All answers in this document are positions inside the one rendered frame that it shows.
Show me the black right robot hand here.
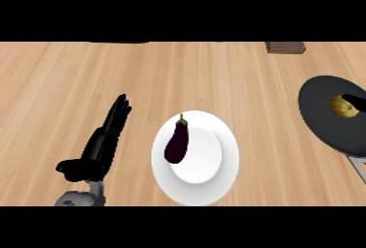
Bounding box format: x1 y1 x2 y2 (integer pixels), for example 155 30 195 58
341 93 366 113

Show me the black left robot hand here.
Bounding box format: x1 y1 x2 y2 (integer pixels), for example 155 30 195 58
55 93 135 183

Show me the yellow squash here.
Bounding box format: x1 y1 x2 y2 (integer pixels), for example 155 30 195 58
328 94 360 119

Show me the dark grey frying pan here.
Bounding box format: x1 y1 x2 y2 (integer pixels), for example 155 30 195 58
297 75 366 186

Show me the white oval plate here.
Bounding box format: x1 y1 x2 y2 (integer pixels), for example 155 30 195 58
151 109 241 207

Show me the dark purple eggplant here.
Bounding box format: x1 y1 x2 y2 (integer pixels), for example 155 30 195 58
163 112 192 165

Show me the brown wooden block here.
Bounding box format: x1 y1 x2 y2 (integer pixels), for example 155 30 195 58
265 41 307 55

